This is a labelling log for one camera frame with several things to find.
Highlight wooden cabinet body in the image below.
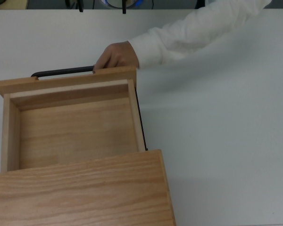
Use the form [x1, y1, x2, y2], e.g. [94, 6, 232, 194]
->
[0, 149, 177, 226]

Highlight person's hand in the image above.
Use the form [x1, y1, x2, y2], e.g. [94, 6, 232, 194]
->
[93, 41, 140, 72]

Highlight wooden drawer with black handle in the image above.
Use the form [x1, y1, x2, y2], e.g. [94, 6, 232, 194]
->
[0, 65, 149, 174]

